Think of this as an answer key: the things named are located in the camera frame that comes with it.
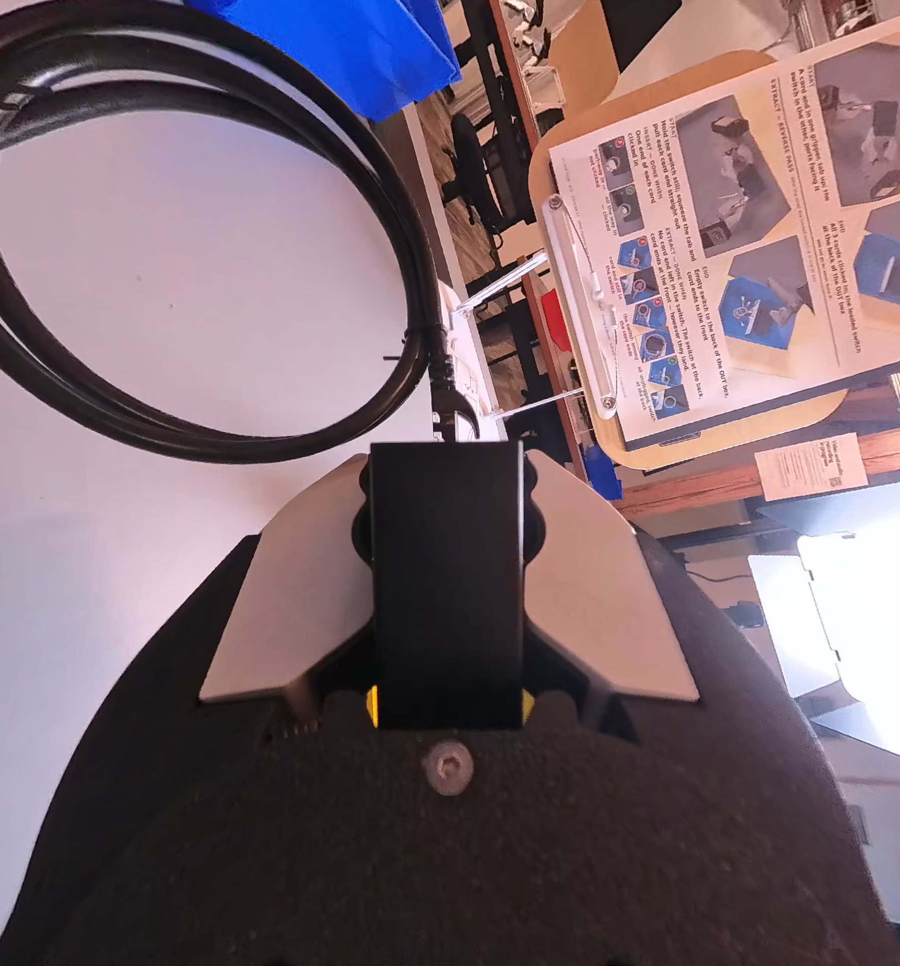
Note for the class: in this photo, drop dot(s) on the black office chair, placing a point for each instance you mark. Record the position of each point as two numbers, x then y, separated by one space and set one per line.
469 158

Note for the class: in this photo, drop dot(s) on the blue plastic bin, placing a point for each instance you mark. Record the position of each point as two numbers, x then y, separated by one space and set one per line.
344 53

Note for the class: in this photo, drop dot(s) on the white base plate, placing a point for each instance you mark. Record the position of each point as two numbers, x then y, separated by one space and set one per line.
465 339

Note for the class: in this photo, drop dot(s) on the black ethernet switch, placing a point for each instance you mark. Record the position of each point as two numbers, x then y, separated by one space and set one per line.
450 589

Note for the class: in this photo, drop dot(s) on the printed instruction sheet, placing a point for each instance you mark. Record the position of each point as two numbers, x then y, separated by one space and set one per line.
797 317

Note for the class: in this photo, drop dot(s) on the blue tape strip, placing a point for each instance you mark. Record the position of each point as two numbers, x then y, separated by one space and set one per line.
601 472

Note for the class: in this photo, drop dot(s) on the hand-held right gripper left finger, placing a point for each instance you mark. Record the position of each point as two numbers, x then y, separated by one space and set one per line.
291 596

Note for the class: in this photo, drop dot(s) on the small paper note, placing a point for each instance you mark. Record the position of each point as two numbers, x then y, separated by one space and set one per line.
812 468

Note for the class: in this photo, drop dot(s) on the black flat panel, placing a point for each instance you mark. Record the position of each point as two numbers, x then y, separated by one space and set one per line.
646 30

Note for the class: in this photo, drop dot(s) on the brown wooden desk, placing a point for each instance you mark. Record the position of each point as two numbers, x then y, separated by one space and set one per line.
684 502

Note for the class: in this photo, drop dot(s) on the tan chair back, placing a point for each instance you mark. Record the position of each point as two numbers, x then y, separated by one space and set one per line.
582 53

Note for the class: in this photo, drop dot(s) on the clear acrylic sheet stand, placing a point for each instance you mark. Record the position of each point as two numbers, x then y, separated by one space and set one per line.
563 249

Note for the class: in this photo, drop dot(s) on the red plastic piece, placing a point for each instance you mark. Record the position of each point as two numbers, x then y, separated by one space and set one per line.
555 321

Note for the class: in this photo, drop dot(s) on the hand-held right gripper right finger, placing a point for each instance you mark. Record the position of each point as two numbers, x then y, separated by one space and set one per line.
608 596

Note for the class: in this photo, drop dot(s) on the yellow plastic bin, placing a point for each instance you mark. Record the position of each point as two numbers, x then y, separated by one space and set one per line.
371 706

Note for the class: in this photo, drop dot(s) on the white lit panel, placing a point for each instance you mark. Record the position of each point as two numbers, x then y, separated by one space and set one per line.
872 604

